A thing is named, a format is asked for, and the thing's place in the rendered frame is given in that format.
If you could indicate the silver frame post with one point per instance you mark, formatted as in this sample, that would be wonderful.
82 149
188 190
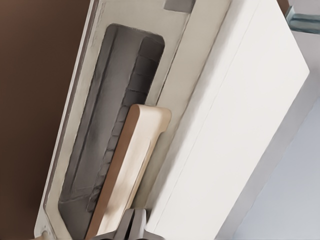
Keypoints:
303 18

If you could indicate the white oven door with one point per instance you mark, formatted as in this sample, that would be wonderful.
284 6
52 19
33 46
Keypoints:
100 120

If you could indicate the white oven body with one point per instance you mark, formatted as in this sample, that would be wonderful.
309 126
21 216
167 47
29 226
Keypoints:
240 105

